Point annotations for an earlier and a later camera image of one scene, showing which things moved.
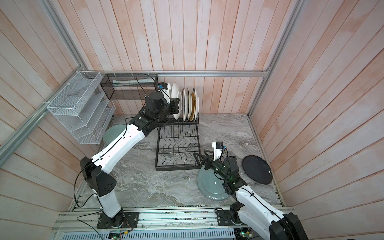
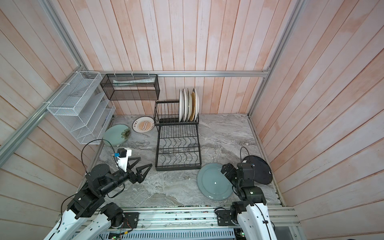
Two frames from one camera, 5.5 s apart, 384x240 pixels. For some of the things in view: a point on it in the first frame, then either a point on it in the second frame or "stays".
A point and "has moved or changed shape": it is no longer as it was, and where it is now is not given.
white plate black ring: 176,94 has moved or changed shape
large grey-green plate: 210,184 stays
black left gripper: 174,104 -> 139,177
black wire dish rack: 177,142 stays
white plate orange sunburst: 184,105 stays
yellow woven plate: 193,106 stays
